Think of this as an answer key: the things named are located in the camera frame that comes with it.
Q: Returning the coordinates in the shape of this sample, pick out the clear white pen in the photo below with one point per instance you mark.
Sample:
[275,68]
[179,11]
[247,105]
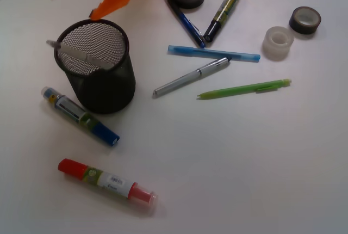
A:
[80,55]

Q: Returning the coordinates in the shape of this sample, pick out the dark blue pen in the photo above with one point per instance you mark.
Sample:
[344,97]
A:
[187,24]

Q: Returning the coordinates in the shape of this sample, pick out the silver white pen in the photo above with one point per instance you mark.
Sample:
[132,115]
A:
[192,76]

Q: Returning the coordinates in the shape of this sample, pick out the light blue pen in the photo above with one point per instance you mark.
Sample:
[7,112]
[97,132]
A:
[201,52]

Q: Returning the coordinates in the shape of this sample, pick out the green mechanical pencil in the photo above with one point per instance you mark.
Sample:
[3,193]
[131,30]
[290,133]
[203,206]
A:
[245,89]

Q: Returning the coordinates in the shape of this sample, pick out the black mesh pen holder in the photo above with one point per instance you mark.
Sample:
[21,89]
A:
[100,91]

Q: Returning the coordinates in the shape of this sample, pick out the black cap marker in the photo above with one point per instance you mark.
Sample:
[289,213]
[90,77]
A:
[219,19]

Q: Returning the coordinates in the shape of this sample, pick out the blue cap marker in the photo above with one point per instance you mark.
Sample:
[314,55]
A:
[79,116]

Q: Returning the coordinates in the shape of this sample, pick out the clear tape roll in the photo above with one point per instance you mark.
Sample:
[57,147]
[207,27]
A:
[277,43]

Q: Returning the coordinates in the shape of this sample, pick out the dark tape roll right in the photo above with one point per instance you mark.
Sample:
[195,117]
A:
[305,20]

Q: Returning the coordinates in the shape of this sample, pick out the red cap marker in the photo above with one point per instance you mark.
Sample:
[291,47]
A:
[126,189]

